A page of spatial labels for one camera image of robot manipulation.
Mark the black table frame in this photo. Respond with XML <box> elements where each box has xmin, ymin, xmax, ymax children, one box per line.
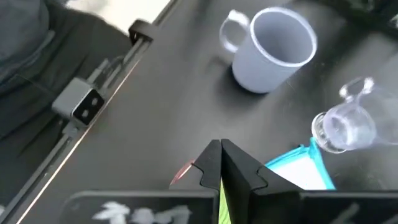
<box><xmin>0</xmin><ymin>0</ymin><xmax>184</xmax><ymax>224</ymax></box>

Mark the folded blue-edged cloth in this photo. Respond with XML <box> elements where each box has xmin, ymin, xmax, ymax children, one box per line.
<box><xmin>264</xmin><ymin>136</ymin><xmax>336</xmax><ymax>190</ymax></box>

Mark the grey camera box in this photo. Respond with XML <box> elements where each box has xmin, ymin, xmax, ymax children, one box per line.
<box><xmin>51</xmin><ymin>77</ymin><xmax>106</xmax><ymax>127</ymax></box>

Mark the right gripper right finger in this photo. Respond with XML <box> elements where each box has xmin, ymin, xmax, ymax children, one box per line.
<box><xmin>221</xmin><ymin>138</ymin><xmax>304</xmax><ymax>224</ymax></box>

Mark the person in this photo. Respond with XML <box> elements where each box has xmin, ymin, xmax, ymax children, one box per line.
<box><xmin>0</xmin><ymin>0</ymin><xmax>133</xmax><ymax>194</ymax></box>

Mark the clear glass mug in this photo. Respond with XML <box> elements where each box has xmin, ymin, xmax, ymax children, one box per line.
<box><xmin>311</xmin><ymin>77</ymin><xmax>398</xmax><ymax>154</ymax></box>

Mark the black rail bracket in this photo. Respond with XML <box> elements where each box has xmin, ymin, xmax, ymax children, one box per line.
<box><xmin>127</xmin><ymin>19</ymin><xmax>155</xmax><ymax>46</ymax></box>

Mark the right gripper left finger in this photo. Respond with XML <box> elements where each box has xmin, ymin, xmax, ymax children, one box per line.
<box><xmin>169</xmin><ymin>139</ymin><xmax>223</xmax><ymax>191</ymax></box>

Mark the grey plastic mug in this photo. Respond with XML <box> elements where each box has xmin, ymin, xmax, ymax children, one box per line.
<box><xmin>219</xmin><ymin>6</ymin><xmax>318</xmax><ymax>94</ymax></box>

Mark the grey camera cable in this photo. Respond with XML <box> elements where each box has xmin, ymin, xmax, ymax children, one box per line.
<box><xmin>86</xmin><ymin>55</ymin><xmax>125</xmax><ymax>91</ymax></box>

